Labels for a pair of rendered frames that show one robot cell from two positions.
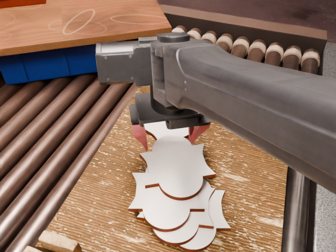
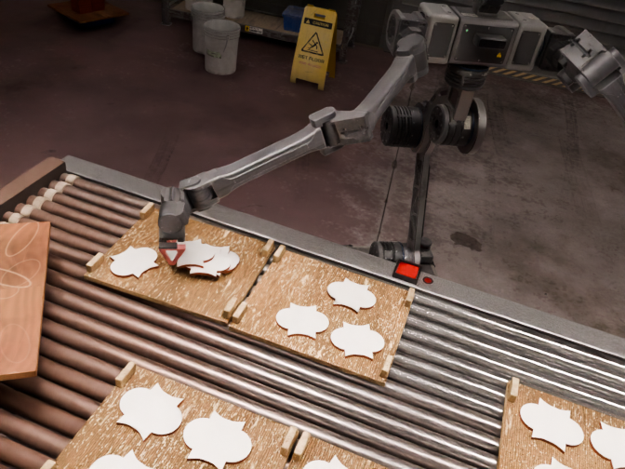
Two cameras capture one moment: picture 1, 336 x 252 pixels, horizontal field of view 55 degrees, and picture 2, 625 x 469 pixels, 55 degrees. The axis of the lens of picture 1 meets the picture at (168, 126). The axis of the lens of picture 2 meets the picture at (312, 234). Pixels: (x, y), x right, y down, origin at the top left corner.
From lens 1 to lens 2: 1.43 m
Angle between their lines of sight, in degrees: 69
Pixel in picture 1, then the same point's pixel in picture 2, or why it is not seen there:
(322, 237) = (233, 223)
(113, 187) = (191, 290)
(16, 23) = not seen: outside the picture
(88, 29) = (27, 270)
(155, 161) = (186, 261)
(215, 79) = (250, 167)
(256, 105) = (271, 160)
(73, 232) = (220, 306)
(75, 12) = not seen: outside the picture
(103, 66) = (185, 215)
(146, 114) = (179, 234)
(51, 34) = (26, 294)
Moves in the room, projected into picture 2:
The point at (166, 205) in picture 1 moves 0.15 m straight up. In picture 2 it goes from (216, 261) to (219, 217)
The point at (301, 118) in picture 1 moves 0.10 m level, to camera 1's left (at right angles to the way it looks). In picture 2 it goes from (283, 154) to (282, 174)
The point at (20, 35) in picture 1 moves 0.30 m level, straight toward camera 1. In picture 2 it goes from (15, 317) to (152, 286)
